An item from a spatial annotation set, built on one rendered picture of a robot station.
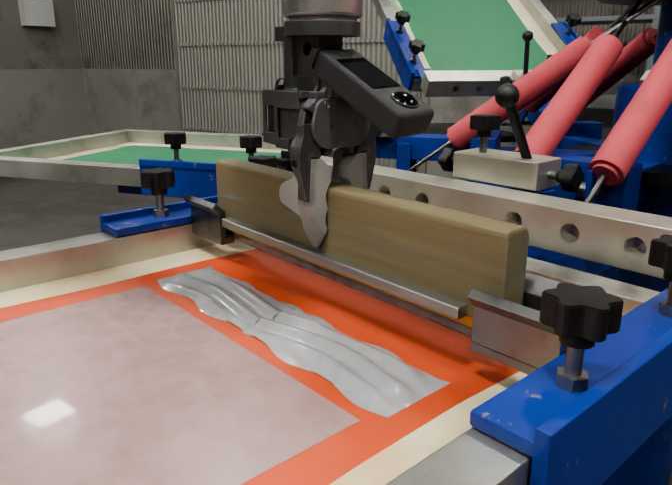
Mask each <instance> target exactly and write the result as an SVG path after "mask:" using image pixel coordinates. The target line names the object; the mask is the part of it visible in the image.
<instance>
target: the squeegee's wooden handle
mask: <svg viewBox="0 0 672 485"><path fill-rule="evenodd" d="M293 175H294V172H291V171H287V170H283V169H278V168H274V167H270V166H266V165H261V164H257V163H253V162H249V161H244V160H240V159H236V158H227V159H220V160H218V161H217V164H216V177H217V197H218V206H219V207H220V208H221V209H222V210H224V212H225V218H227V217H233V218H236V219H238V220H241V221H244V222H246V223H249V224H252V225H255V226H257V227H260V228H263V229H265V230H268V231H271V232H274V233H276V234H279V235H282V236H284V237H287V238H290V239H293V240H295V241H298V242H301V243H303V244H306V245H309V246H312V245H311V243H310V242H309V240H308V238H307V236H306V234H305V231H304V228H303V224H302V221H301V217H299V216H298V215H297V214H295V213H294V212H293V211H291V210H290V209H289V208H287V207H286V206H285V205H284V204H283V203H282V202H281V200H280V196H279V191H280V186H281V185H282V183H284V182H286V181H288V180H290V179H291V178H292V177H293ZM326 202H327V206H328V211H327V214H326V226H327V229H328V233H327V235H326V236H325V238H324V240H323V242H322V244H321V246H320V248H317V249H320V250H322V251H325V252H328V253H331V254H333V255H336V256H339V257H342V258H344V259H347V260H350V261H352V262H355V263H358V264H361V265H363V266H366V267H369V268H371V269H374V270H377V271H380V272H382V273H385V274H388V275H390V276H393V277H396V278H399V279H401V280H404V281H407V282H409V283H412V284H415V285H418V286H420V287H423V288H426V289H429V290H431V291H434V292H437V293H439V294H442V295H445V296H448V297H450V298H453V299H456V300H458V301H461V302H464V303H467V304H468V308H467V315H468V316H470V317H473V310H474V305H473V304H472V303H471V301H470V300H469V299H468V298H467V296H468V294H469V292H470V291H471V289H474V290H477V291H480V292H483V293H486V294H490V295H493V296H496V297H499V298H502V299H505V300H508V301H511V302H514V303H517V304H520V305H522V301H523V292H524V282H525V273H526V263H527V254H528V244H529V233H528V230H527V228H526V227H525V226H521V225H517V224H512V223H508V222H504V221H500V220H495V219H491V218H487V217H483V216H478V215H474V214H470V213H466V212H461V211H457V210H453V209H449V208H444V207H440V206H436V205H432V204H427V203H423V202H419V201H415V200H410V199H406V198H402V197H397V196H393V195H389V194H385V193H380V192H376V191H372V190H368V189H363V188H359V187H355V186H351V185H346V184H342V183H338V182H334V181H331V183H330V184H329V186H328V189H327V193H326Z"/></svg>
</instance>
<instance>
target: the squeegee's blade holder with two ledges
mask: <svg viewBox="0 0 672 485"><path fill-rule="evenodd" d="M222 226H223V227H224V228H227V229H229V230H232V231H234V232H237V233H239V234H242V235H244V236H247V237H249V238H252V239H254V240H257V241H259V242H262V243H265V244H267V245H270V246H272V247H275V248H277V249H280V250H282V251H285V252H287V253H290V254H292V255H295V256H297V257H300V258H302V259H305V260H307V261H310V262H312V263H315V264H317V265H320V266H322V267H325V268H327V269H330V270H332V271H335V272H337V273H340V274H342V275H345V276H347V277H350V278H353V279H355V280H358V281H360V282H363V283H365V284H368V285H370V286H373V287H375V288H378V289H380V290H383V291H385V292H388V293H390V294H393V295H395V296H398V297H400V298H403V299H405V300H408V301H410V302H413V303H415V304H418V305H420V306H423V307H425V308H428V309H430V310H433V311H435V312H438V313H441V314H443V315H446V316H448V317H451V318H453V319H456V320H459V319H461V318H463V317H465V316H468V315H467V308H468V304H467V303H464V302H461V301H458V300H456V299H453V298H450V297H448V296H445V295H442V294H439V293H437V292H434V291H431V290H429V289H426V288H423V287H420V286H418V285H415V284H412V283H409V282H407V281H404V280H401V279H399V278H396V277H393V276H390V275H388V274H385V273H382V272H380V271H377V270H374V269H371V268H369V267H366V266H363V265H361V264H358V263H355V262H352V261H350V260H347V259H344V258H342V257H339V256H336V255H333V254H331V253H328V252H325V251H322V250H320V249H317V248H313V247H312V246H309V245H306V244H303V243H301V242H298V241H295V240H293V239H290V238H287V237H284V236H282V235H279V234H276V233H274V232H271V231H268V230H265V229H263V228H260V227H257V226H255V225H252V224H249V223H246V222H244V221H241V220H238V219H236V218H233V217H227V218H222Z"/></svg>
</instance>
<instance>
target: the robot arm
mask: <svg viewBox="0 0 672 485"><path fill-rule="evenodd" d="M282 15H283V16H284V17H285V18H289V21H284V26H280V27H275V41H279V42H284V78H280V79H278V80H277V81H276V84H275V89H262V109H263V142H266V143H270V144H273V145H276V148H282V149H287V150H289V149H290V161H291V166H292V170H293V172H294V175H293V177H292V178H291V179H290V180H288V181H286V182H284V183H282V185H281V186H280V191H279V196H280V200H281V202H282V203H283V204H284V205H285V206H286V207H287V208H289V209H290V210H291V211H293V212H294V213H295V214H297V215H298V216H299V217H301V221H302V224H303V228H304V231H305V234H306V236H307V238H308V240H309V242H310V243H311V245H312V247H313V248H320V246H321V244H322V242H323V240H324V238H325V236H326V235H327V233H328V229H327V226H326V214H327V211H328V206H327V202H326V193H327V189H328V186H329V184H330V183H331V181H334V182H338V183H342V184H346V185H351V186H355V187H359V188H363V189H368V190H369V189H370V186H371V181H372V176H373V171H374V166H375V161H376V139H375V134H374V130H373V124H374V125H375V126H377V127H378V128H379V129H380V130H381V131H383V132H384V133H385V134H386V135H387V136H389V137H390V138H392V139H396V138H401V137H406V136H412V135H417V134H422V133H425V132H426V131H427V130H428V127H429V125H430V123H431V121H432V118H433V116H434V110H433V108H431V107H430V106H429V105H427V104H426V103H425V102H423V101H422V100H421V99H419V98H418V97H417V96H415V95H414V94H413V93H411V92H410V91H409V90H407V89H406V88H405V87H403V86H402V85H401V84H399V83H398V82H397V81H396V80H394V79H393V78H392V77H390V76H389V75H388V74H386V73H385V72H384V71H382V70H381V69H380V68H378V67H377V66H376V65H374V64H373V63H372V62H370V61H369V60H368V59H366V58H365V57H364V56H362V55H361V54H360V53H358V52H357V51H356V50H354V49H345V50H343V48H342V47H343V38H349V37H360V22H358V21H357V19H359V18H361V17H362V16H363V0H282ZM282 79H284V82H283V85H278V83H279V81H280V80H282ZM267 105H268V127H267ZM336 148H338V149H336ZM333 149H336V150H335V151H334V154H333V170H331V168H330V167H329V166H328V165H327V164H326V163H325V162H324V161H323V160H322V159H320V157H321V155H323V156H330V154H331V152H332V150H333Z"/></svg>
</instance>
